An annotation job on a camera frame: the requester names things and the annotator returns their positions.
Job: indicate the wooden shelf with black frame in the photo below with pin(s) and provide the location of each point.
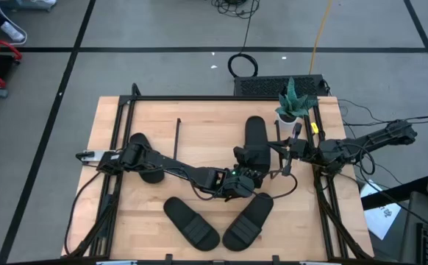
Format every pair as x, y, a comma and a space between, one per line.
210, 138

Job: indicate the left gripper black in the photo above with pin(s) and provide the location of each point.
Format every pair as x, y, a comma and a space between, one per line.
238, 187

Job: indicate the white paper sheet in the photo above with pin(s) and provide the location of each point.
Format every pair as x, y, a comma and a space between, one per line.
381, 221

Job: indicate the yellow tag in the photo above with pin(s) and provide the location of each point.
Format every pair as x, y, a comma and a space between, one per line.
314, 127

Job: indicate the black computer case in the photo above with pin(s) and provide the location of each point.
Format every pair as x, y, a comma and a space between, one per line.
265, 86

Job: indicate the person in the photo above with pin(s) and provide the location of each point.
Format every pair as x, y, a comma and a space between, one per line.
13, 33

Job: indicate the black desk bar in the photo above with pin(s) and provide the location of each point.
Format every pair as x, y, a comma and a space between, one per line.
394, 191

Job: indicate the green plant in white pot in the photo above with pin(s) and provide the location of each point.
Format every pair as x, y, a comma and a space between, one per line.
291, 105

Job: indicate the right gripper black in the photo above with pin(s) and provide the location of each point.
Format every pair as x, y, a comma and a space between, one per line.
298, 150

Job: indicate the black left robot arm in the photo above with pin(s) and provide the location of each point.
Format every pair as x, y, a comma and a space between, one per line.
173, 165

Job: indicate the black aluminium rig frame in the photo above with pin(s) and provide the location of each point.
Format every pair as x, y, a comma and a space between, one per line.
199, 98

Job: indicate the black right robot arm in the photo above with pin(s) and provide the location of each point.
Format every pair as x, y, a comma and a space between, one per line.
376, 140

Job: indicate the black rubber slide sandal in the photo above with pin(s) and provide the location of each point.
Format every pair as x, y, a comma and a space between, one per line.
153, 176
256, 129
252, 217
184, 217

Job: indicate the grey chair base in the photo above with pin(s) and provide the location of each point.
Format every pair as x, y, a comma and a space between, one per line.
26, 5

